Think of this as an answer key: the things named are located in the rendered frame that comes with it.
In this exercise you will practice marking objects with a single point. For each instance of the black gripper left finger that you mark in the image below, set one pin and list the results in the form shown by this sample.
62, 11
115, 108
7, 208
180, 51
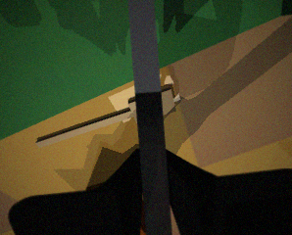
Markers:
114, 208

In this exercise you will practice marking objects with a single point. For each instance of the green rectangular mat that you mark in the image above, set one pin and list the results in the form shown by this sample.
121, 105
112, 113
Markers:
57, 54

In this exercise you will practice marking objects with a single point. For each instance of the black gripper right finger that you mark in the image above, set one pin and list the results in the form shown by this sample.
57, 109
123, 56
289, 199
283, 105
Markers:
198, 198

